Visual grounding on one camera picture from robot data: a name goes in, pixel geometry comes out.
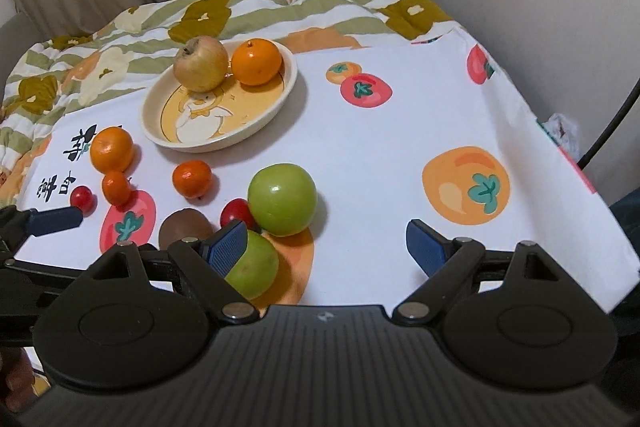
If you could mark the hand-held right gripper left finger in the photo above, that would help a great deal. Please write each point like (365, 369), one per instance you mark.
(227, 249)

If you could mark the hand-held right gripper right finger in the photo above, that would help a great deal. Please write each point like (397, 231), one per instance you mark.
(422, 249)

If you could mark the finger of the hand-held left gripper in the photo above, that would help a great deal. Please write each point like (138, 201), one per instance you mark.
(55, 220)
(40, 274)

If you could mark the small green apple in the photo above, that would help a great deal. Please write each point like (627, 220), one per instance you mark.
(257, 264)

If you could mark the cherry tomato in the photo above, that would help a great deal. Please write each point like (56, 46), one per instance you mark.
(232, 212)
(82, 198)

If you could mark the brown kiwi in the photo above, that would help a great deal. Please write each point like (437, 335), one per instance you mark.
(182, 227)

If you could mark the small mandarin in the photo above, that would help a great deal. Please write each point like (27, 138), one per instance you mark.
(116, 188)

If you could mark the large green apple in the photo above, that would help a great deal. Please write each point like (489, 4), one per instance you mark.
(282, 199)

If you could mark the medium mandarin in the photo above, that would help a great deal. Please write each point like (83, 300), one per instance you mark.
(192, 178)

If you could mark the large mandarin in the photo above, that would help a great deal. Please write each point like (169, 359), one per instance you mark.
(111, 149)

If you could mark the cream cartoon plate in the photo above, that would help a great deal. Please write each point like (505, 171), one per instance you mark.
(200, 129)

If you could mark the person's left hand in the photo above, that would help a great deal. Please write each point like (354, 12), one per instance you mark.
(14, 379)

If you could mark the white persimmon print cloth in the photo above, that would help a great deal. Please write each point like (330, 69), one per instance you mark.
(375, 147)

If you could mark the clear plastic bag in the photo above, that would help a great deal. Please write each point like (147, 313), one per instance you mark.
(562, 132)

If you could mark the yellowish apple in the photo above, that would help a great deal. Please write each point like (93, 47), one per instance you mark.
(200, 64)

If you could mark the large orange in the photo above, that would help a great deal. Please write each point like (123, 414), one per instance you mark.
(256, 63)

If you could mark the dark cloth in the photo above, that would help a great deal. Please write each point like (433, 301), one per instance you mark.
(627, 219)

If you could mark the striped floral blanket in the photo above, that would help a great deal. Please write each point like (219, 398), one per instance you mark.
(210, 14)

